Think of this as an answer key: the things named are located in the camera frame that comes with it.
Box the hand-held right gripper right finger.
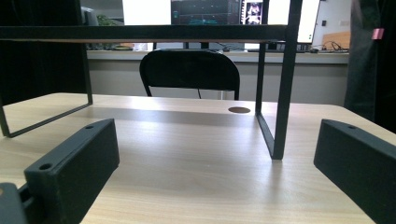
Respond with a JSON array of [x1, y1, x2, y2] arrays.
[[313, 119, 396, 224]]

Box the brown round cable grommet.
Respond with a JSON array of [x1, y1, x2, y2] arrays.
[[227, 106, 251, 115]]

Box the black metal desk shelf rack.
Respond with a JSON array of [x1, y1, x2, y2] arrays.
[[0, 0, 304, 161]]

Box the cardboard box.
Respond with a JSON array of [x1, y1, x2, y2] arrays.
[[321, 31, 351, 50]]

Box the dark grey curtain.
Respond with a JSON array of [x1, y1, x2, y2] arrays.
[[344, 0, 396, 134]]

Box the pink clip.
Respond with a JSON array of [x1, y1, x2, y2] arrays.
[[371, 27, 385, 40]]

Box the green plant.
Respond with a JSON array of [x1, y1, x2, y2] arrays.
[[96, 14, 121, 27]]

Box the monitor with white screen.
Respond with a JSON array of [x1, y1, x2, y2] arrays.
[[241, 0, 321, 45]]

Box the black curtain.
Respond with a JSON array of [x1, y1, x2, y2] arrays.
[[0, 0, 89, 107]]

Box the grey monitor back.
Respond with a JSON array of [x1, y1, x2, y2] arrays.
[[80, 6, 99, 27]]

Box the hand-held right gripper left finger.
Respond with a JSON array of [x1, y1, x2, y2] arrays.
[[23, 118, 120, 224]]

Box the black cables on counter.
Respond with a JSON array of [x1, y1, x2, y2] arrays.
[[310, 40, 348, 54]]

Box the grey background counter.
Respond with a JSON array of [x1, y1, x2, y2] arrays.
[[86, 49, 349, 65]]

